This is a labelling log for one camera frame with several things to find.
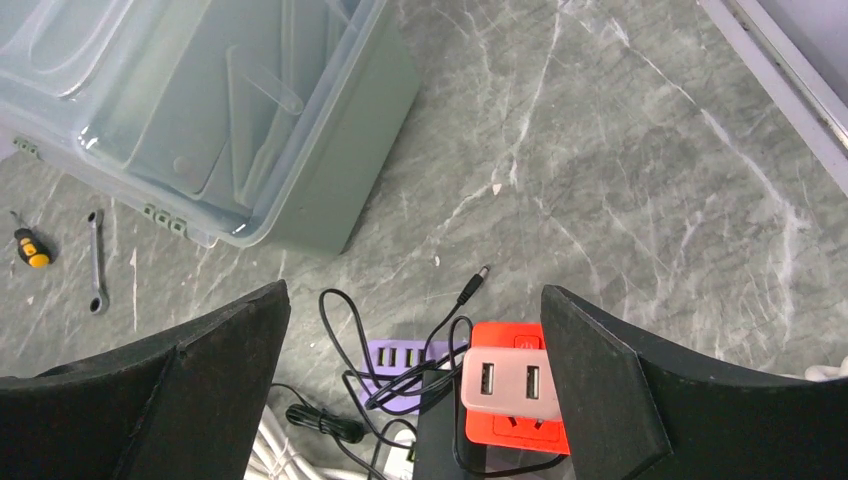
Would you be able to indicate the red power socket cube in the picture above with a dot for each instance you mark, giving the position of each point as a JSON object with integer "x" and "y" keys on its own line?
{"x": 513, "y": 432}

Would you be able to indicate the aluminium frame rail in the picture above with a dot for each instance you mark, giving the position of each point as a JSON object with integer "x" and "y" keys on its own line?
{"x": 797, "y": 50}

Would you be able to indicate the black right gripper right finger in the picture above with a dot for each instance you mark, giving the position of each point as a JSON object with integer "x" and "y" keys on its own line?
{"x": 638, "y": 406}

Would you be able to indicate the small yellow black screwdriver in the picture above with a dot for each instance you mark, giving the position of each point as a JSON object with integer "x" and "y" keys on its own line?
{"x": 30, "y": 248}

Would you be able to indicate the silver ratchet wrench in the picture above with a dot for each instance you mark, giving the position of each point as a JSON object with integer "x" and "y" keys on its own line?
{"x": 99, "y": 302}

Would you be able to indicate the white USB socket strip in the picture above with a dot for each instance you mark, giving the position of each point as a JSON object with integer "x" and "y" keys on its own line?
{"x": 399, "y": 464}

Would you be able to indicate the black TP-Link power adapter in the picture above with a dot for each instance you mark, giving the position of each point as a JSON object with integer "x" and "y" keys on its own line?
{"x": 436, "y": 427}

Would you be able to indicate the purple USB hub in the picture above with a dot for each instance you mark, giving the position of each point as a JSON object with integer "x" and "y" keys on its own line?
{"x": 397, "y": 371}

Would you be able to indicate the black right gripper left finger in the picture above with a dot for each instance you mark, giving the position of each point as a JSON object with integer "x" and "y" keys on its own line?
{"x": 184, "y": 403}

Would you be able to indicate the translucent plastic storage box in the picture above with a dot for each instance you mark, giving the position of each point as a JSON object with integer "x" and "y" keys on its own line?
{"x": 244, "y": 122}

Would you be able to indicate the pink USB adapter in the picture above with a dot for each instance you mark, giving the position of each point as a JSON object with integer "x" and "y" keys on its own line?
{"x": 511, "y": 382}

